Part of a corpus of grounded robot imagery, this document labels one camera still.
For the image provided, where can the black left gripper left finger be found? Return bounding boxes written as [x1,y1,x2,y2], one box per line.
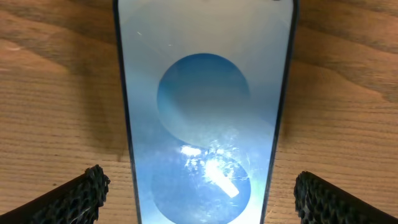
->
[1,164,111,224]

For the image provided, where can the blue Galaxy smartphone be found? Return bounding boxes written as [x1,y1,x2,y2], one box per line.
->
[113,0,300,224]

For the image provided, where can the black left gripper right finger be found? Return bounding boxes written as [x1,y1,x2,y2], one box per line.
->
[294,171,397,224]

